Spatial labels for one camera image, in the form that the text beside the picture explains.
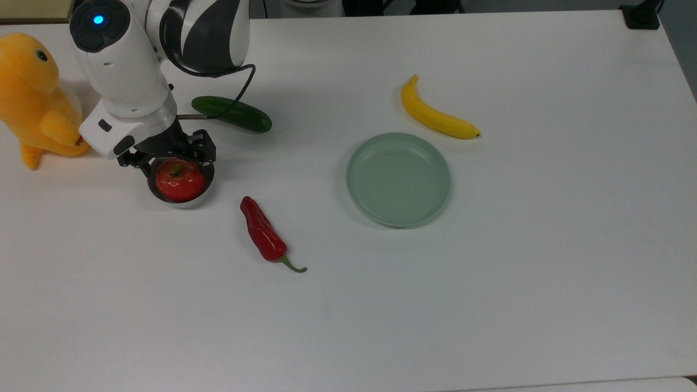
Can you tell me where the black square stand base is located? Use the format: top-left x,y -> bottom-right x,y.
620,0 -> 663,30

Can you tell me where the red apple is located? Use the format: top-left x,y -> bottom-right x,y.
156,158 -> 205,203

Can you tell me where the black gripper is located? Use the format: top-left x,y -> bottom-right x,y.
117,120 -> 217,178

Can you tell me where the pale green plate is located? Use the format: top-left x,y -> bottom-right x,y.
346,132 -> 452,228

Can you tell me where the red chili pepper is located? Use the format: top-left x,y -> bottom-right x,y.
240,196 -> 308,273

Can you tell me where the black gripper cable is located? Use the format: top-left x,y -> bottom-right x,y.
161,8 -> 257,119

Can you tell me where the yellow banana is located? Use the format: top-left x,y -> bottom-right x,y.
401,75 -> 481,140

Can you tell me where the grey bowl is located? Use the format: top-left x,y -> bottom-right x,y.
146,157 -> 215,210

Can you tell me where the green cucumber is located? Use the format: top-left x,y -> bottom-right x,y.
191,96 -> 273,134

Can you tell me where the orange plush toy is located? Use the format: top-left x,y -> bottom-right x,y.
0,33 -> 91,171

